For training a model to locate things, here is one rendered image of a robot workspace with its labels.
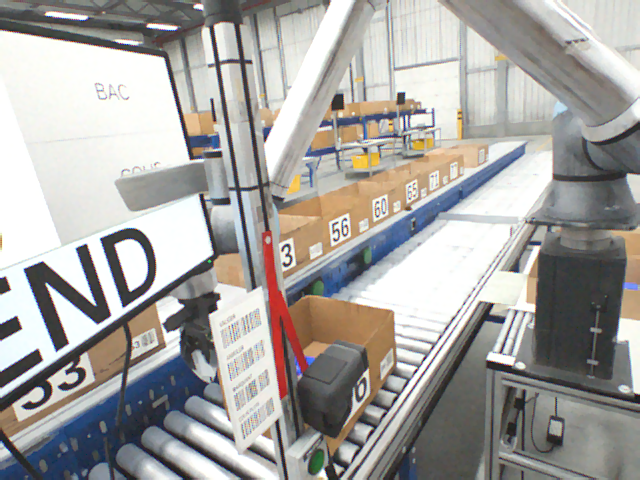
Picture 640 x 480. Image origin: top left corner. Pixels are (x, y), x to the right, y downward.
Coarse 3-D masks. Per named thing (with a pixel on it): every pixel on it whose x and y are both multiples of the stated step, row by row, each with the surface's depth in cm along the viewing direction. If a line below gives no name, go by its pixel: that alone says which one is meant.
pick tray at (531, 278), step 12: (636, 264) 140; (528, 276) 137; (636, 276) 141; (528, 288) 137; (624, 288) 121; (528, 300) 138; (624, 300) 121; (636, 300) 120; (624, 312) 122; (636, 312) 121
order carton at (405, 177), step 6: (378, 174) 262; (384, 174) 269; (390, 174) 270; (396, 174) 267; (402, 174) 265; (408, 174) 263; (414, 174) 260; (420, 174) 245; (426, 174) 254; (366, 180) 250; (372, 180) 256; (378, 180) 263; (384, 180) 270; (390, 180) 271; (396, 180) 269; (402, 180) 266; (408, 180) 232; (414, 180) 238; (420, 180) 246; (426, 180) 254; (402, 186) 226; (420, 186) 247; (426, 186) 255; (402, 192) 227; (420, 192) 248; (426, 192) 257; (402, 198) 228; (420, 198) 249; (402, 204) 229; (408, 204) 235
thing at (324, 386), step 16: (336, 352) 62; (352, 352) 62; (320, 368) 59; (336, 368) 59; (352, 368) 60; (304, 384) 58; (320, 384) 57; (336, 384) 57; (352, 384) 60; (304, 400) 58; (320, 400) 56; (336, 400) 56; (336, 416) 60; (320, 432) 61; (336, 432) 60
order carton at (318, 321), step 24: (312, 312) 126; (336, 312) 120; (360, 312) 116; (384, 312) 111; (312, 336) 128; (336, 336) 123; (360, 336) 118; (384, 336) 104; (360, 408) 95; (264, 432) 92
